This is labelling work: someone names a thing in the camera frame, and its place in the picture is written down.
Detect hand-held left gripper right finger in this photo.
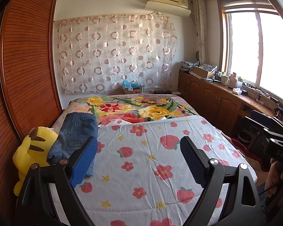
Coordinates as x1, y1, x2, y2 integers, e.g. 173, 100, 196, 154
180, 136, 267, 226

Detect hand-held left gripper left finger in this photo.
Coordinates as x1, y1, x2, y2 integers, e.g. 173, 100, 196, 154
14, 136, 99, 226

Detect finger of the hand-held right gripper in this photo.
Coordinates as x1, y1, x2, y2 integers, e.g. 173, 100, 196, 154
251, 110, 283, 137
241, 116, 270, 136

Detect blue denim pants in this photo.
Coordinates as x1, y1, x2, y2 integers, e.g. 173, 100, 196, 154
47, 112, 99, 177

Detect person's right hand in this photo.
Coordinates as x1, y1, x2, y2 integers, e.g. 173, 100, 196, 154
265, 162, 283, 198

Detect black round bin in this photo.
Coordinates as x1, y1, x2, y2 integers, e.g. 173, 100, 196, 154
238, 132, 252, 144

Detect red fleece blanket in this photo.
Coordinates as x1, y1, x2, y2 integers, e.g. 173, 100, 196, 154
223, 132, 269, 172

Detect pink bottle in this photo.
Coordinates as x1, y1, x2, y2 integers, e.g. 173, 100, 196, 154
228, 73, 237, 89

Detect long wooden cabinet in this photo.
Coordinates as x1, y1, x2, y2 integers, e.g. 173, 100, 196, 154
178, 71, 283, 146

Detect yellow plush toy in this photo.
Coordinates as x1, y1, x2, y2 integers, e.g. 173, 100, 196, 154
13, 127, 59, 196

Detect open cardboard box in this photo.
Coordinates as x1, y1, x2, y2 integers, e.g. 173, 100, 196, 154
194, 66, 217, 79

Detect blue white patterned cloth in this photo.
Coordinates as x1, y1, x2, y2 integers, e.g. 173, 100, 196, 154
199, 63, 218, 72

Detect wood-framed window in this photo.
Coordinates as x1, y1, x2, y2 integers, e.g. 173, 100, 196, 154
217, 0, 283, 104

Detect bed with strawberry sheet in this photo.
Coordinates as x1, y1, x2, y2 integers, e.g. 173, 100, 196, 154
52, 95, 196, 125

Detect pile of papers and boxes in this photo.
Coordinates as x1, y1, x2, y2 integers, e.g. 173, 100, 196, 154
180, 61, 200, 72

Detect small cardboard box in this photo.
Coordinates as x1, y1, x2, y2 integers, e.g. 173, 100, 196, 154
124, 86, 142, 95

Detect beige patterned window curtain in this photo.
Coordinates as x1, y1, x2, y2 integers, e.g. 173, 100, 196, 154
193, 0, 207, 64

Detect sheer circle-patterned curtain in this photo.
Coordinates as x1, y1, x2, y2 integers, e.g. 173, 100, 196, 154
54, 13, 178, 93

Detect tangle of cables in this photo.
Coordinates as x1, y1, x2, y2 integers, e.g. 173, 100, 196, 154
249, 87, 279, 104

